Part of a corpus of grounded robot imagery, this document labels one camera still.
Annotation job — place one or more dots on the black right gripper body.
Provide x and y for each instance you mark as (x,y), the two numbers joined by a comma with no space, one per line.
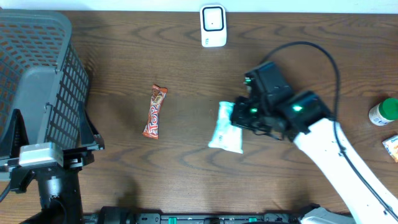
(247,114)

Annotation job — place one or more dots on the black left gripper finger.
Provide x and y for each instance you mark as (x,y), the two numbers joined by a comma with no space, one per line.
(90,138)
(15,137)

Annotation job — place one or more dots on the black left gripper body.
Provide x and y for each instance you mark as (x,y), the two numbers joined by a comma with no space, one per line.
(76,159)

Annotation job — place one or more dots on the teal wet wipes pack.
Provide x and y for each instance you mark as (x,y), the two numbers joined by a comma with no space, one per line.
(226,136)

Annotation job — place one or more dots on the orange Top chocolate bar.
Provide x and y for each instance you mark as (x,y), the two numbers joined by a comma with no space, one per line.
(158,95)

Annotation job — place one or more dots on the green lid jar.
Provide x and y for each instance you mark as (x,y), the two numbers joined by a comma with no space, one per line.
(384,113)

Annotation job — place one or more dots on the small orange snack packet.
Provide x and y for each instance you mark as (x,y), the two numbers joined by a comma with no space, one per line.
(391,146)

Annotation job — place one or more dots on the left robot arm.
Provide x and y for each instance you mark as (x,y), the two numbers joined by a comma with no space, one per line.
(60,197)

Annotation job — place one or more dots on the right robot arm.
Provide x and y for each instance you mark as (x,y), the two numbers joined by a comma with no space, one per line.
(273,109)

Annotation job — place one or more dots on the white barcode scanner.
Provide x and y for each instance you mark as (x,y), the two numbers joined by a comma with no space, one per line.
(213,26)

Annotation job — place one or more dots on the grey plastic basket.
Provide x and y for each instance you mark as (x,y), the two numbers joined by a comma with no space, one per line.
(42,76)

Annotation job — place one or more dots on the black mounting rail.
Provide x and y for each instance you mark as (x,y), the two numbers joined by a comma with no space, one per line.
(224,218)

